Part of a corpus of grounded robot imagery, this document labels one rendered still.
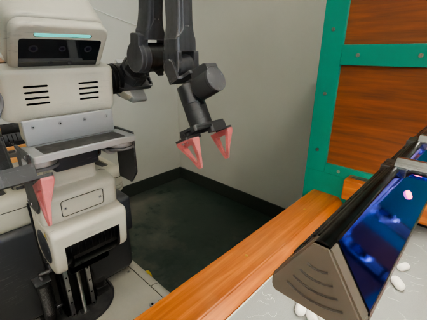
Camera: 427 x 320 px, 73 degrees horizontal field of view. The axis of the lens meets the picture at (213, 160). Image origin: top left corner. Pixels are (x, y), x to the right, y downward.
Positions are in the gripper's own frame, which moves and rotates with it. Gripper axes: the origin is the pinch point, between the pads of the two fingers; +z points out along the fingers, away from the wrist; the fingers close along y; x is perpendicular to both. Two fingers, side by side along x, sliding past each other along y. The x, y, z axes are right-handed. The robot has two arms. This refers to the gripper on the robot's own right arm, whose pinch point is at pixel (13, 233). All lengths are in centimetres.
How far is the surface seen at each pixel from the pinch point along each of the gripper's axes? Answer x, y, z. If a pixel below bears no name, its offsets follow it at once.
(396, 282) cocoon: -26, 60, 40
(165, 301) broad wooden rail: 3.5, 20.4, 24.2
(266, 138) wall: 77, 173, 1
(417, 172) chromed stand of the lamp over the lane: -43, 35, 9
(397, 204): -41, 30, 11
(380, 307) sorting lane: -24, 52, 41
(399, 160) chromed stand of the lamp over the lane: -41, 36, 7
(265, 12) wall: 45, 173, -79
